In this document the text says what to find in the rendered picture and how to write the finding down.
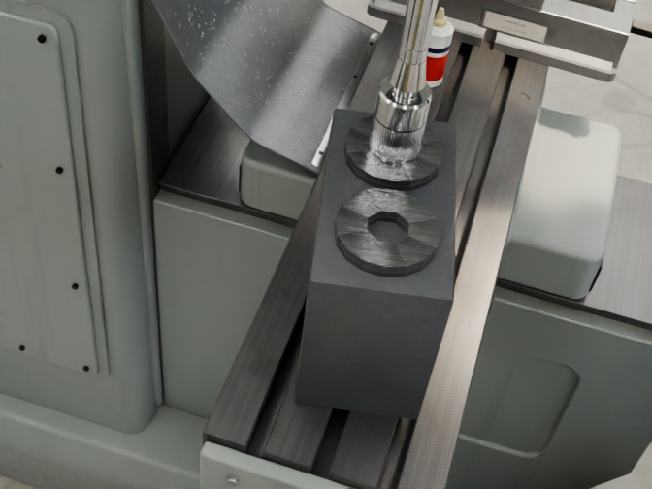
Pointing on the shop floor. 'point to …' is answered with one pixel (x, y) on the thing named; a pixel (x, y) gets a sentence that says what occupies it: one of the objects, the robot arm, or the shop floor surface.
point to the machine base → (98, 449)
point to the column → (85, 202)
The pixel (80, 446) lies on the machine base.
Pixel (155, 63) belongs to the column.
